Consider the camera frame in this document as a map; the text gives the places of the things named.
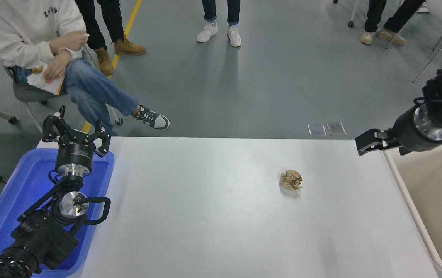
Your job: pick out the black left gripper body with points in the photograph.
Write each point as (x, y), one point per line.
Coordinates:
(74, 154)

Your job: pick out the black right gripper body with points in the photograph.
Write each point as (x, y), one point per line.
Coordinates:
(402, 135)

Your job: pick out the white paper food wrapper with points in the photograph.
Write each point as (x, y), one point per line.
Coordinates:
(43, 83)

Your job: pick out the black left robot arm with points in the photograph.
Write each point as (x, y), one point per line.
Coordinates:
(43, 239)

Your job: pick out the clear floor plate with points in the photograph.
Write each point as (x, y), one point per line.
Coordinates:
(317, 130)
(336, 129)

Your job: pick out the person's hand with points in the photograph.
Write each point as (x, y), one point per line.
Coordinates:
(70, 41)
(56, 69)

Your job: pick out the grey office chair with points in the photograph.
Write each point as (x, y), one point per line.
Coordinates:
(28, 92)

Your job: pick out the large pale plastic bin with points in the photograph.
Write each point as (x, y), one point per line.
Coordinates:
(437, 200)

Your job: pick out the blue plastic tray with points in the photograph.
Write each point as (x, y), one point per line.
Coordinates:
(20, 185)

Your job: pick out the brown fried snack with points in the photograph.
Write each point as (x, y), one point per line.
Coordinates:
(37, 70)

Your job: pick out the crumpled tan paper ball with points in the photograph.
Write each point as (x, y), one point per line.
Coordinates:
(291, 179)

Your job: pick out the seated person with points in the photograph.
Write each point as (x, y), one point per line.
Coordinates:
(12, 27)

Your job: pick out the person in beige shoes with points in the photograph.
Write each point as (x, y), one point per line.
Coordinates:
(387, 15)

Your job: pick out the person in tan boots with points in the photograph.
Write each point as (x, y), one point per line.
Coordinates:
(107, 19)

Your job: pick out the white chair with castors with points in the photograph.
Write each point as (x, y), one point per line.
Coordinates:
(354, 13)

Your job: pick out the person in white sneakers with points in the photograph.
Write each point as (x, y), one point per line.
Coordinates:
(210, 11)

